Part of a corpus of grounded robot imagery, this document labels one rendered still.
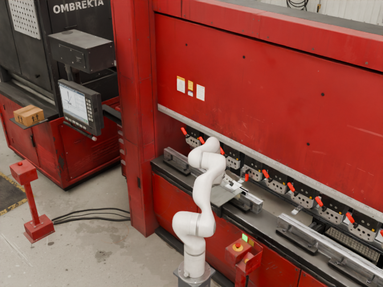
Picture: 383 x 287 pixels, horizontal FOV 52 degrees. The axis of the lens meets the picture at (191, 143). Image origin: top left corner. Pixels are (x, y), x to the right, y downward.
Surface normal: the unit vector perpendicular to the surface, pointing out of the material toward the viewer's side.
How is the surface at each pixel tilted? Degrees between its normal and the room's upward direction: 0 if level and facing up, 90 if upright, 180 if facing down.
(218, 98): 90
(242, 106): 90
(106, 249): 0
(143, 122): 90
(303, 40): 90
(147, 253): 0
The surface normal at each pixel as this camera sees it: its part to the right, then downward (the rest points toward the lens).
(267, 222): 0.01, -0.86
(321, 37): -0.72, 0.35
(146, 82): 0.69, 0.37
